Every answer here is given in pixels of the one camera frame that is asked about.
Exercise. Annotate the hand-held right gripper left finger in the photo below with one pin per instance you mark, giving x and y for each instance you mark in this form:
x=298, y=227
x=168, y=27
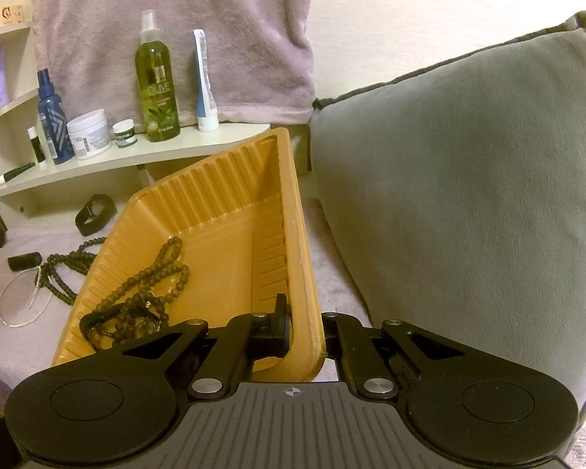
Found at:
x=282, y=325

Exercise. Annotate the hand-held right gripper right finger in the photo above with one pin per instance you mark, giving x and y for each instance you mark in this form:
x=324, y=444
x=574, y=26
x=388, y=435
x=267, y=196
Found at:
x=334, y=332

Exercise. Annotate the black wrist band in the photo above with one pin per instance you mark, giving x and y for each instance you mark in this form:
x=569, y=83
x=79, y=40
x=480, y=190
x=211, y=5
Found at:
x=84, y=227

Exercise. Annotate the orange plastic tray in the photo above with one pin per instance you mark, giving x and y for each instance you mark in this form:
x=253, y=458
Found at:
x=215, y=215

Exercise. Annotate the black cylinder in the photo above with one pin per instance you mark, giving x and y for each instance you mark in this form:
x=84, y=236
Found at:
x=24, y=261

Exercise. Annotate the dark green tube white cap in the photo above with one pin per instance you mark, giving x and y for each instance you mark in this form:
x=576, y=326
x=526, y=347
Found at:
x=19, y=171

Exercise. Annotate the white black lip balm stick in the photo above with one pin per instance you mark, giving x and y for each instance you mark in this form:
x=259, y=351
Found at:
x=37, y=149

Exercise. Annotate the blue spray bottle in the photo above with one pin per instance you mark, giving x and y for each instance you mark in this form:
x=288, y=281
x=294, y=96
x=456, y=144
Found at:
x=53, y=127

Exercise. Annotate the large white jar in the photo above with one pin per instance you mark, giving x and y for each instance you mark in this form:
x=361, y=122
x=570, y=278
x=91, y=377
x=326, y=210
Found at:
x=89, y=137

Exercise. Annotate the small green white jar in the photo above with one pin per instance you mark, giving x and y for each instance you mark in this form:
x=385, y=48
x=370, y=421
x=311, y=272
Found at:
x=125, y=137

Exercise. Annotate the cream wooden shelf unit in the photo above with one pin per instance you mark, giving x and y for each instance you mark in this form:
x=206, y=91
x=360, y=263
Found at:
x=141, y=154

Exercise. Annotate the grey cushion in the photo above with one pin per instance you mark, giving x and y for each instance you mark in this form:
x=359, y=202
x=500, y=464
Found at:
x=444, y=180

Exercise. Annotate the small cardboard box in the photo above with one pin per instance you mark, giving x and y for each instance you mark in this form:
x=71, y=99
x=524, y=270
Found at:
x=7, y=15

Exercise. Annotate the green oil spray bottle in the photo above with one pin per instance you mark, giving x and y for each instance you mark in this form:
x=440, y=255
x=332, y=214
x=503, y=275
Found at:
x=156, y=88

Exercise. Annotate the blue white tube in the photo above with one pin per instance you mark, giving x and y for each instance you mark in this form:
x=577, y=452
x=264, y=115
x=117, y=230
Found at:
x=205, y=93

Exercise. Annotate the pink hanging towel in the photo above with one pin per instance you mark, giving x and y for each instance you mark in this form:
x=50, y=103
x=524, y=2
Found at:
x=224, y=34

